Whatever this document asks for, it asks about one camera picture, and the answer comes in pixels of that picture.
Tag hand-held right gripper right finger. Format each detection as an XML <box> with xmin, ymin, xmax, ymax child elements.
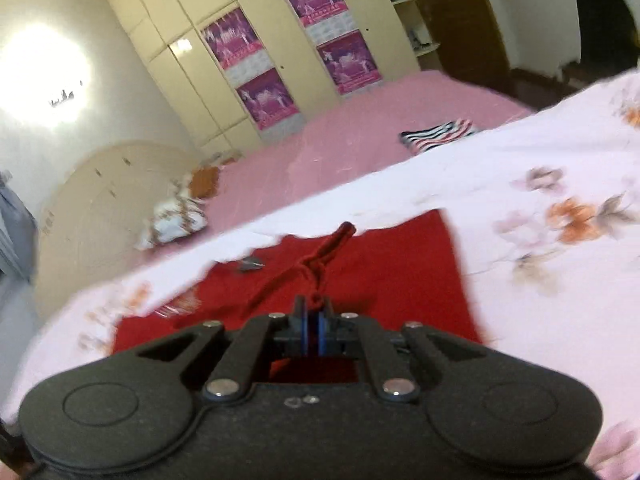
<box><xmin>317</xmin><ymin>296</ymin><xmax>487</xmax><ymax>404</ymax></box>

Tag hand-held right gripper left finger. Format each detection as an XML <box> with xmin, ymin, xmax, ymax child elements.
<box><xmin>137</xmin><ymin>295</ymin><xmax>314</xmax><ymax>403</ymax></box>

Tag red pants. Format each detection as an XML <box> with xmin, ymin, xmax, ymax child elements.
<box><xmin>111</xmin><ymin>209</ymin><xmax>484</xmax><ymax>386</ymax></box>

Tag striped folded clothes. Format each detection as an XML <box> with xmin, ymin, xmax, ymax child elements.
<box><xmin>399</xmin><ymin>119</ymin><xmax>481</xmax><ymax>157</ymax></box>

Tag white floral pillow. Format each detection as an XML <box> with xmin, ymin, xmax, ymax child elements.
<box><xmin>137</xmin><ymin>180</ymin><xmax>211</xmax><ymax>252</ymax></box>

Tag orange pillow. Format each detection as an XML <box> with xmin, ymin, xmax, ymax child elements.
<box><xmin>190</xmin><ymin>165</ymin><xmax>224</xmax><ymax>202</ymax></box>

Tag pink bed sheet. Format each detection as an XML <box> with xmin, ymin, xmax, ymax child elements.
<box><xmin>202</xmin><ymin>70</ymin><xmax>536</xmax><ymax>250</ymax></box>

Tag white floral blanket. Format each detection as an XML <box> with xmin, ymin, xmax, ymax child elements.
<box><xmin>0</xmin><ymin>67</ymin><xmax>640</xmax><ymax>480</ymax></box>

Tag beige headboard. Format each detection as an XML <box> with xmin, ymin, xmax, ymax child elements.
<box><xmin>35</xmin><ymin>141</ymin><xmax>202</xmax><ymax>302</ymax></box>

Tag grey curtain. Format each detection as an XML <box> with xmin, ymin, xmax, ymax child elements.
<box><xmin>0</xmin><ymin>170</ymin><xmax>39</xmax><ymax>282</ymax></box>

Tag beige open shelf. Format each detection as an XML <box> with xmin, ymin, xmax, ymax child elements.
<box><xmin>372</xmin><ymin>0</ymin><xmax>442</xmax><ymax>59</ymax></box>

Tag brown wooden door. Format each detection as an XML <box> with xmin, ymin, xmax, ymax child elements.
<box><xmin>395</xmin><ymin>0</ymin><xmax>512</xmax><ymax>94</ymax></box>

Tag beige wardrobe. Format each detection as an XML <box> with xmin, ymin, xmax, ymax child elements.
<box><xmin>100</xmin><ymin>0</ymin><xmax>422</xmax><ymax>159</ymax></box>

